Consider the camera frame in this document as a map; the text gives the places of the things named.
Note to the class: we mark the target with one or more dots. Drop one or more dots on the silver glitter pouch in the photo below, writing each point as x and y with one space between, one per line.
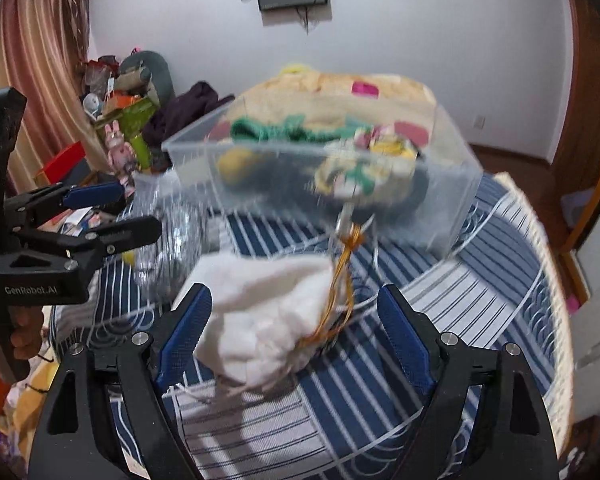
161 268

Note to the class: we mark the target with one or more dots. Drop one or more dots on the grey green plush toy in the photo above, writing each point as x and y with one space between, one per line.
146 72

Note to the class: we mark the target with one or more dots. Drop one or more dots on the navy patterned tablecloth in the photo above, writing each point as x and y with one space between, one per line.
347 413

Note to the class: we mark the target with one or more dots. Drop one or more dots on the yellow felt piece in box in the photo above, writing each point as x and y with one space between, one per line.
237 165

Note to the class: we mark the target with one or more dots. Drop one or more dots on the striped pink curtain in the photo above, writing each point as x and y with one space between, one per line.
43 52

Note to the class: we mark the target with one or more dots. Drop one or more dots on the green cardboard box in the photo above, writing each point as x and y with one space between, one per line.
132 119

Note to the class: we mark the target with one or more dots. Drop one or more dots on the white drawstring pouch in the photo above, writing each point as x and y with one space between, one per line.
264 318

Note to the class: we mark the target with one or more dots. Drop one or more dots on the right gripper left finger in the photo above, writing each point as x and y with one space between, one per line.
175 336

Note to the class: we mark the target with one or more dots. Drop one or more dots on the green knitted cloth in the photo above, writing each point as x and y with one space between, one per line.
291 129

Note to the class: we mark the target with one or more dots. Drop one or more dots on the beige colourful patch blanket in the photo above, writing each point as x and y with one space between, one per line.
328 101

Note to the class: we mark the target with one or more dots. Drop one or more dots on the dark purple clothing pile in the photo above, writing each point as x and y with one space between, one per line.
197 102

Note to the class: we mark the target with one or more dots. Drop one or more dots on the clear plastic storage box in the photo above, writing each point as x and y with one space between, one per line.
446 181

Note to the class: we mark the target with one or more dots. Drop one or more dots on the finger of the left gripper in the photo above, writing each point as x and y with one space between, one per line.
37 207
105 237

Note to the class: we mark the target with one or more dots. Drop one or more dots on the brown wooden door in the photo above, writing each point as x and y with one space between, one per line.
576 165

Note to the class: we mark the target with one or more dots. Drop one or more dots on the left hand on handle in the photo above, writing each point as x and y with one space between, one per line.
28 332

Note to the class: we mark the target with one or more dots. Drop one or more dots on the pink rabbit plush toy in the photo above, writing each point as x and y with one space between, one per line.
121 156

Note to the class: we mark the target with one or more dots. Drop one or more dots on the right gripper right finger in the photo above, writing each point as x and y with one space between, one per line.
414 340

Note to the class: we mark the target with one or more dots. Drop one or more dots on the floral fabric scrunchie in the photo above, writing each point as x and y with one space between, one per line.
371 169

